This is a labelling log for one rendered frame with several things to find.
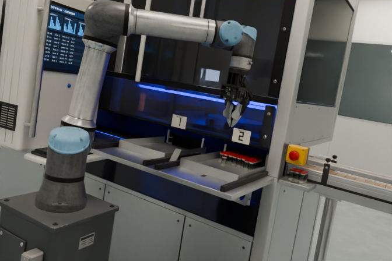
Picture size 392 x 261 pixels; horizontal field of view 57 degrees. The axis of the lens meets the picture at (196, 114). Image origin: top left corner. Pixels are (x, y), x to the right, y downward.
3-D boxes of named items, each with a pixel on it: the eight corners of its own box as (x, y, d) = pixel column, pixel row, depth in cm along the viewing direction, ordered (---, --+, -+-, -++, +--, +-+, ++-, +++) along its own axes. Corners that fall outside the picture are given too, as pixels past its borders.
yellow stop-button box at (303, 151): (290, 159, 155) (293, 143, 154) (307, 163, 151) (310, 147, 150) (284, 161, 148) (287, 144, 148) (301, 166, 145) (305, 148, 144)
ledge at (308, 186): (288, 178, 163) (289, 174, 162) (317, 186, 156) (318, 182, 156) (277, 183, 151) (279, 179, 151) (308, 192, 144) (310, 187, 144)
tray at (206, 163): (219, 158, 175) (220, 151, 174) (269, 172, 161) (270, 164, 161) (179, 166, 146) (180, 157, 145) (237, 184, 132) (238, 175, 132)
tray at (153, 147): (163, 142, 192) (164, 136, 192) (205, 154, 179) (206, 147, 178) (118, 147, 163) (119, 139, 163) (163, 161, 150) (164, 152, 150)
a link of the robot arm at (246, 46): (232, 25, 133) (254, 30, 135) (226, 55, 134) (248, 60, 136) (238, 23, 125) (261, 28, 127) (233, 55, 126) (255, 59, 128)
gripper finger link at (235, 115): (224, 126, 130) (229, 101, 130) (232, 126, 135) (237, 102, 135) (232, 128, 129) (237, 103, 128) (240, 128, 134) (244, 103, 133)
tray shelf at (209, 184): (156, 144, 195) (156, 140, 195) (279, 179, 159) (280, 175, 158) (86, 151, 154) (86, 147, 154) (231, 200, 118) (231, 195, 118)
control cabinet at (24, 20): (69, 136, 210) (87, -1, 203) (95, 143, 202) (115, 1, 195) (-12, 144, 164) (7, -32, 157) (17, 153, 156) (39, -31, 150)
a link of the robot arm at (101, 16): (81, -11, 101) (247, 15, 111) (86, -3, 112) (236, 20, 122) (78, 31, 102) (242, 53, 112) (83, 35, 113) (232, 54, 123)
